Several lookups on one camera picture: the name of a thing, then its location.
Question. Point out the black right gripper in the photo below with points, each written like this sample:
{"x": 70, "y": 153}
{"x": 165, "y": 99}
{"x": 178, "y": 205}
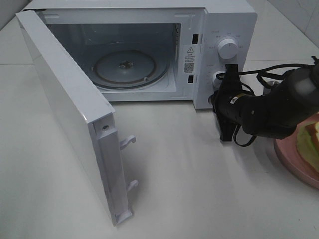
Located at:
{"x": 228, "y": 102}

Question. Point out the pink round plate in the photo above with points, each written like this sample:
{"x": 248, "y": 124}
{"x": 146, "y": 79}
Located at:
{"x": 287, "y": 153}

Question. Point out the sandwich with lettuce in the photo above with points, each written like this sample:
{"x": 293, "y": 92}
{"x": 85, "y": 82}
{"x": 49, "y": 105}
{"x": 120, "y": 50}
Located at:
{"x": 308, "y": 144}

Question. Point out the white microwave door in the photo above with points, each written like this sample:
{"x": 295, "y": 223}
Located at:
{"x": 84, "y": 114}

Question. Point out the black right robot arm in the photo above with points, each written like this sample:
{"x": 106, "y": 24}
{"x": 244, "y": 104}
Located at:
{"x": 270, "y": 102}

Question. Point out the upper white power knob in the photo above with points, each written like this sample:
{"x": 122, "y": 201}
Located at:
{"x": 227, "y": 48}

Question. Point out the warning label sticker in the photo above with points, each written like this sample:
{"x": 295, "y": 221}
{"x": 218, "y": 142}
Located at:
{"x": 190, "y": 56}

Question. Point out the glass microwave turntable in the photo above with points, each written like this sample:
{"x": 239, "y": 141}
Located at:
{"x": 129, "y": 69}

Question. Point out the white microwave oven body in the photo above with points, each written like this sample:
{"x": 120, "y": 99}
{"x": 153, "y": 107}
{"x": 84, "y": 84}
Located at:
{"x": 90, "y": 29}

